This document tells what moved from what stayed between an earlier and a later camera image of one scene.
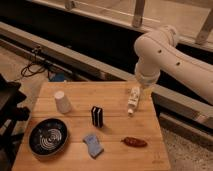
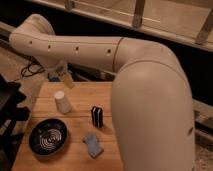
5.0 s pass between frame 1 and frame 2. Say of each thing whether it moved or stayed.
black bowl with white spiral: stayed
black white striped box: stayed
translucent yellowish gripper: moved
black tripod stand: stayed
